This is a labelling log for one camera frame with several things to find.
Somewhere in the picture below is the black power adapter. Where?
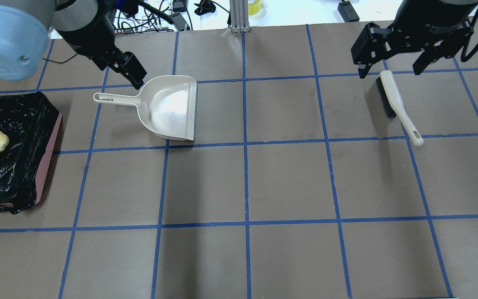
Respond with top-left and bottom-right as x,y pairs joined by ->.
337,0 -> 360,22

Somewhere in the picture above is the yellow tape roll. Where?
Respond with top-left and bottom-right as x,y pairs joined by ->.
247,0 -> 263,16

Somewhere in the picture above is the beige hand brush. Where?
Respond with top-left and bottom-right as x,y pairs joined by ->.
376,70 -> 424,146

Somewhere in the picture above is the beige plastic dustpan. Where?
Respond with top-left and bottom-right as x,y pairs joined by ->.
93,75 -> 198,142

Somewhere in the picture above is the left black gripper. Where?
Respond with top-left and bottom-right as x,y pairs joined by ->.
56,8 -> 147,90

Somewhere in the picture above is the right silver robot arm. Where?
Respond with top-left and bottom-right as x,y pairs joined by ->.
351,0 -> 478,79

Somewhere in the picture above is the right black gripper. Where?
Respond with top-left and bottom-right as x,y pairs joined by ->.
351,19 -> 474,79

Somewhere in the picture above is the bin with black liner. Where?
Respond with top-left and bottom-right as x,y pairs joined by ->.
0,92 -> 60,214

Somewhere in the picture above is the aluminium frame post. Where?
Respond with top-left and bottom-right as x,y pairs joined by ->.
229,0 -> 251,33

